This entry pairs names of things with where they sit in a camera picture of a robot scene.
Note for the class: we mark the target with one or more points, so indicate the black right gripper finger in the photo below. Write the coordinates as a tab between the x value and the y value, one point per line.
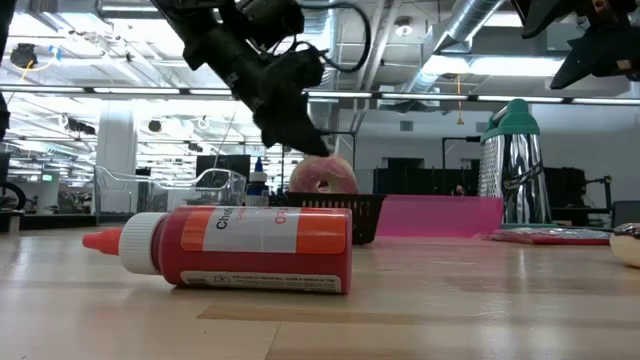
605	52
542	15

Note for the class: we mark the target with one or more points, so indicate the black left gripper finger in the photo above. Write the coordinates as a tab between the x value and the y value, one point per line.
292	135

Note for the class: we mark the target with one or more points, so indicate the pink frosted donut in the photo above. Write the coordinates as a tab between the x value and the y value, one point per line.
310	175

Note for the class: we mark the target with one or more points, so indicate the blue food colouring bottle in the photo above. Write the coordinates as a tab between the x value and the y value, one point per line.
257	180

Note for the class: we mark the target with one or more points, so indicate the black mesh basket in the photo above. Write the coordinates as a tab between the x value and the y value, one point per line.
360	215

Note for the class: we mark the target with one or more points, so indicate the orange food colouring bottle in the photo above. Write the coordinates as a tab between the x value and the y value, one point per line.
250	250

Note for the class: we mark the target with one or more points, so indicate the red snack packet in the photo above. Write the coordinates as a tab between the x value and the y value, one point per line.
545	236

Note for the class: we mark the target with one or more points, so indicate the chocolate frosted donut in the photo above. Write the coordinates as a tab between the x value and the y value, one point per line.
627	247

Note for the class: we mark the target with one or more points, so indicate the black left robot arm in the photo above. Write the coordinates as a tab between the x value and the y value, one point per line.
215	45

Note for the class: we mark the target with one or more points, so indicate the black monitor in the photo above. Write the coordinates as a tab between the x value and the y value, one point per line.
220	162

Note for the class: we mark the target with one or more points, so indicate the black cabinet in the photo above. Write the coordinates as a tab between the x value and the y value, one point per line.
415	180

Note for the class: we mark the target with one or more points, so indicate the black desk equipment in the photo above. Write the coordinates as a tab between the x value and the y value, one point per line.
565	187

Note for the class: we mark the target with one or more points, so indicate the clear plastic bin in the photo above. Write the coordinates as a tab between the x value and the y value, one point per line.
150	192

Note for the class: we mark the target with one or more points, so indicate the red plastic tray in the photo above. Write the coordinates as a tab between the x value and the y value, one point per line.
440	217

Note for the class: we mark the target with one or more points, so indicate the person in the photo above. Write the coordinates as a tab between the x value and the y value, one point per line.
458	190

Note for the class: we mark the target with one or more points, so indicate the white column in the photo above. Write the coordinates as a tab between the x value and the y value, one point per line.
116	150

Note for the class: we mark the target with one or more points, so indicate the silver air duct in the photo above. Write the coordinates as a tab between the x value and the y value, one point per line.
465	20

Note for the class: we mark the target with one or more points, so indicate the black ceiling camera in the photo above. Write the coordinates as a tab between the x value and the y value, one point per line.
23	55

